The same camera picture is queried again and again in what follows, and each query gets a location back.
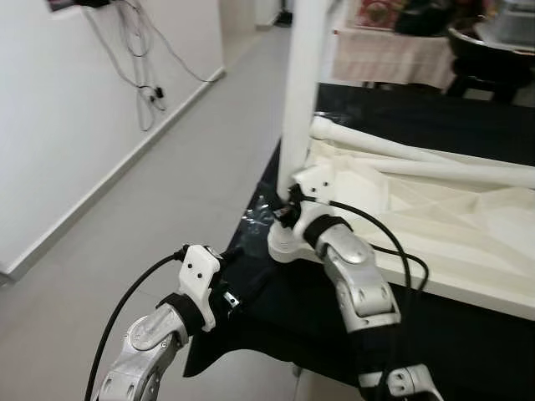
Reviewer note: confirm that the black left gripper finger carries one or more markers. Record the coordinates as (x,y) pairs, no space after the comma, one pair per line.
(261,284)
(233,253)

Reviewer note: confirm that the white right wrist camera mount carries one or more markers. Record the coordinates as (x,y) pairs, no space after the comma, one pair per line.
(318,182)

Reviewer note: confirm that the black table cloth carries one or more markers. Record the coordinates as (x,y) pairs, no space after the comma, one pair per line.
(435,125)

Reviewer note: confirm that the black bag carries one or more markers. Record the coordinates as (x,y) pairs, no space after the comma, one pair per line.
(435,17)

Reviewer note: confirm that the red brown cardboard box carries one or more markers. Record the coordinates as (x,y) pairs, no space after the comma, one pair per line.
(376,12)

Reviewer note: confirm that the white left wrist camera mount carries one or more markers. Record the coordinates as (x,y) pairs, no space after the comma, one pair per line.
(201,276)

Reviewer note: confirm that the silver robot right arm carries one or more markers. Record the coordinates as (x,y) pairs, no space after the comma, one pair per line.
(359,284)

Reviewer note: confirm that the beige cloth covered table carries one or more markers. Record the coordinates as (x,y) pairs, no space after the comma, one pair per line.
(384,58)

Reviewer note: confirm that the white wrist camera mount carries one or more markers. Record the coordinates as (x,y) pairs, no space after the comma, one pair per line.
(318,182)
(201,276)

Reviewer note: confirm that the crinkled clear plastic wrap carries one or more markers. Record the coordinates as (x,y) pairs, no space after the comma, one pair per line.
(263,217)

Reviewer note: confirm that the white plastic table top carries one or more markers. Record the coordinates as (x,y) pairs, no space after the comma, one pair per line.
(468,225)

